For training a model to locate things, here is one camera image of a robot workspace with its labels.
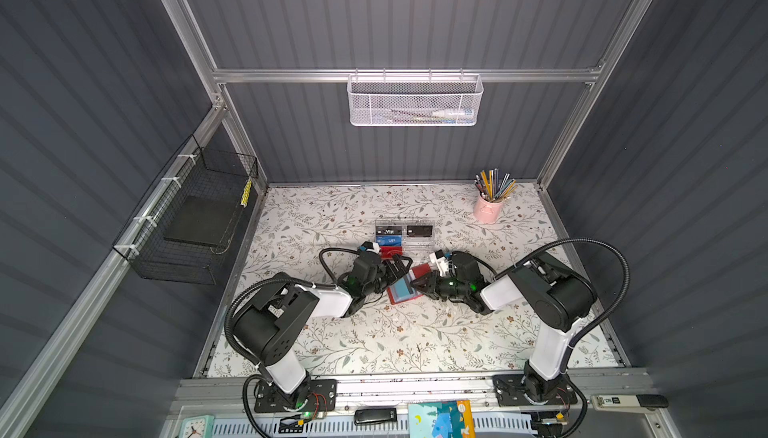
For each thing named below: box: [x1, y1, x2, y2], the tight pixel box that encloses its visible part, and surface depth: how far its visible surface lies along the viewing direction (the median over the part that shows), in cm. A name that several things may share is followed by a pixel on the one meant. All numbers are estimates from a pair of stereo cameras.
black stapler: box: [354, 408, 397, 424], surface depth 69 cm
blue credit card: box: [391, 272, 418, 303], surface depth 92 cm
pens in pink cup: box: [474, 168, 519, 202], surface depth 105 cm
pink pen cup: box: [473, 194, 503, 225], surface depth 108 cm
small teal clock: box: [179, 415, 216, 438], surface depth 69 cm
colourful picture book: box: [408, 400, 476, 438], surface depth 71 cm
